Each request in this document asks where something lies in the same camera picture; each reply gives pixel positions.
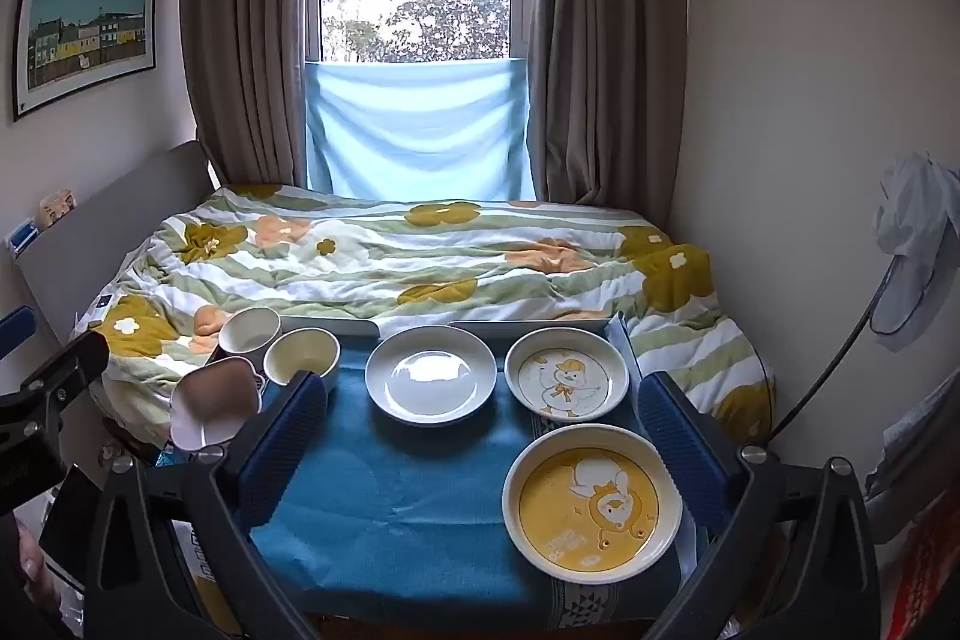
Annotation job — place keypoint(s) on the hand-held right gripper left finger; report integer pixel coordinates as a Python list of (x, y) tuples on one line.
[(281, 445)]

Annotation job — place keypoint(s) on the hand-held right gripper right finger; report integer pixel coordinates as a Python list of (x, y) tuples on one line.
[(682, 452)]

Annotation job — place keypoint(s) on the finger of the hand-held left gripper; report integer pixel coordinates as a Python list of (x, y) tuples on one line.
[(71, 359), (15, 331)]

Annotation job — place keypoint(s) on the pink square bowl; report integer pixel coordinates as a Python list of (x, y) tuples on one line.
[(214, 404)]

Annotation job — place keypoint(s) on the cream bowl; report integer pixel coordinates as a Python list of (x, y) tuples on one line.
[(300, 356)]

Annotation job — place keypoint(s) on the yellow duck print plate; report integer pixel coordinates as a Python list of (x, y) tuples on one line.
[(592, 506)]

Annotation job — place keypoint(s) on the white bowl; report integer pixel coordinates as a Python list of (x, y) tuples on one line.
[(247, 332)]

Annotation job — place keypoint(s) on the white duck print plate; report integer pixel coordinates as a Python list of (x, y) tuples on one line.
[(565, 377)]

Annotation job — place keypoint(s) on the plain white plate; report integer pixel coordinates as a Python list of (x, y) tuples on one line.
[(430, 377)]

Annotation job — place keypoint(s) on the person's left hand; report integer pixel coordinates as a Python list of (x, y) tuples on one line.
[(36, 561)]

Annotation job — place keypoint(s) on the small blue box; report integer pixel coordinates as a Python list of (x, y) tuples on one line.
[(22, 236)]

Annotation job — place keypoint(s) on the grey headboard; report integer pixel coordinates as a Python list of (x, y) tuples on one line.
[(97, 235)]

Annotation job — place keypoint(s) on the tissue box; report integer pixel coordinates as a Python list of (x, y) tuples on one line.
[(58, 208)]

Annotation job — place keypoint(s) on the teal table mat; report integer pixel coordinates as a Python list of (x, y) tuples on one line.
[(420, 497)]

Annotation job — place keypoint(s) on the white plastic bag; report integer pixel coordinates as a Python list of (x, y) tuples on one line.
[(915, 437)]

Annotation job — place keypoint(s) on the floral striped blanket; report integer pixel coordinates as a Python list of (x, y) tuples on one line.
[(450, 265)]

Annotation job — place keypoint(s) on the red bag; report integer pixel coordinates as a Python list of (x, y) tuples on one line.
[(926, 580)]

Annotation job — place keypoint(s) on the white hanging garment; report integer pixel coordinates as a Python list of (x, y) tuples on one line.
[(915, 235)]

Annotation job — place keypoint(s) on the light blue hanging cloth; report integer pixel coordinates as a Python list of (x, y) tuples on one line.
[(420, 130)]

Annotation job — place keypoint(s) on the brown curtain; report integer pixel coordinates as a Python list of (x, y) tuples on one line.
[(247, 48), (607, 48)]

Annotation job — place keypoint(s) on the framed wall picture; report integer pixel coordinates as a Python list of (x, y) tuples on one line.
[(82, 40)]

